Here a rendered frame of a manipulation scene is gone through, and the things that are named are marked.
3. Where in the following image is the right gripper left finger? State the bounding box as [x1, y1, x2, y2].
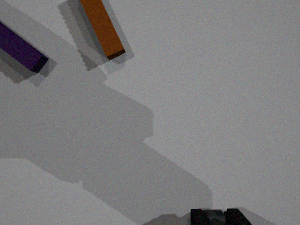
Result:
[191, 209, 212, 225]

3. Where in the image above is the purple rod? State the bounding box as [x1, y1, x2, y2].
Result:
[0, 22, 49, 73]

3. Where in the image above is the grey rectangular block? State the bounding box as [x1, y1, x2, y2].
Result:
[202, 210, 226, 225]

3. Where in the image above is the brown rectangular bar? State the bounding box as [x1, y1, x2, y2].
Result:
[80, 0, 126, 60]

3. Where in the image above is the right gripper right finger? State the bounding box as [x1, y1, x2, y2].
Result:
[223, 208, 252, 225]

